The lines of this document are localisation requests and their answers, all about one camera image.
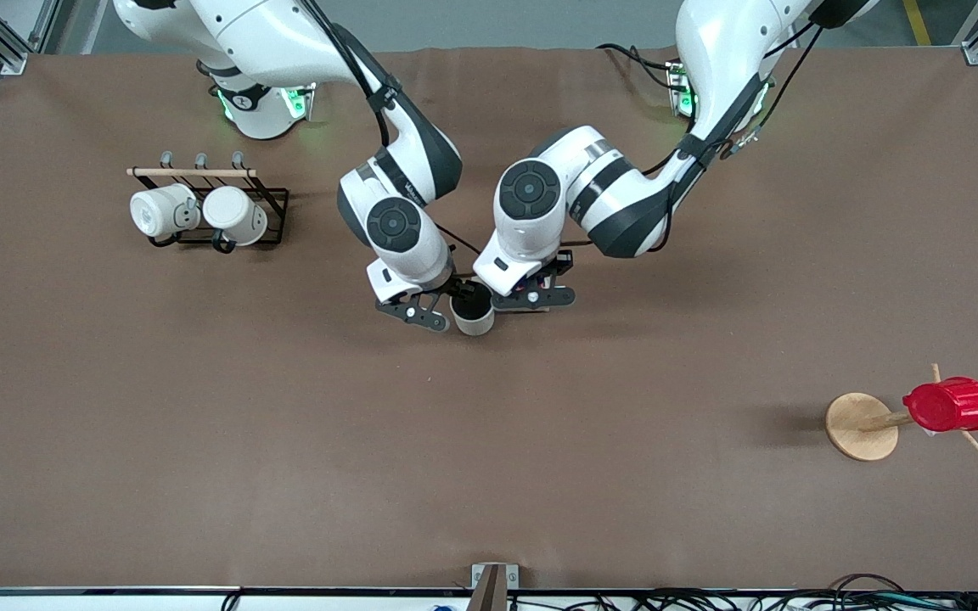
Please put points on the red plastic cup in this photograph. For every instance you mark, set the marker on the red plastic cup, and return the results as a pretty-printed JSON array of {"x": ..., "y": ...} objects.
[{"x": 952, "y": 406}]

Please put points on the brown table cover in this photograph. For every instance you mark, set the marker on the brown table cover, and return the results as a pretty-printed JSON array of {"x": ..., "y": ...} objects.
[{"x": 489, "y": 441}]

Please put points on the wooden cup tree stand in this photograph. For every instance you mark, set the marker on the wooden cup tree stand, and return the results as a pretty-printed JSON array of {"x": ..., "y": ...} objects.
[{"x": 858, "y": 428}]

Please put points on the brown camera post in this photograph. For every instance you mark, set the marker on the brown camera post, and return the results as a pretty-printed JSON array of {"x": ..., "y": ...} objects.
[{"x": 489, "y": 594}]

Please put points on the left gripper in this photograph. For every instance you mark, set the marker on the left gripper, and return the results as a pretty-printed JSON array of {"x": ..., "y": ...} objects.
[{"x": 559, "y": 265}]

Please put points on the white table edge rail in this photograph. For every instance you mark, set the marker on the white table edge rail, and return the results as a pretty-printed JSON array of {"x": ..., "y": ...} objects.
[{"x": 115, "y": 601}]

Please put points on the white mug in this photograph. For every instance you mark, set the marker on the white mug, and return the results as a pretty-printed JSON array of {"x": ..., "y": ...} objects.
[
  {"x": 234, "y": 212},
  {"x": 154, "y": 212}
]

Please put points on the metal bracket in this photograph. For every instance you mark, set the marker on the metal bracket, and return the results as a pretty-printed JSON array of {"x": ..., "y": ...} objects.
[{"x": 510, "y": 577}]

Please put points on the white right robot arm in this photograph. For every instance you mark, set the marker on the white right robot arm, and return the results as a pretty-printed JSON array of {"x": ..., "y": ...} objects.
[{"x": 393, "y": 225}]

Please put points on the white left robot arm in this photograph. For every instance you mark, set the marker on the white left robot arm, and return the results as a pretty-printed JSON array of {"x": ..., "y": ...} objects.
[{"x": 530, "y": 188}]

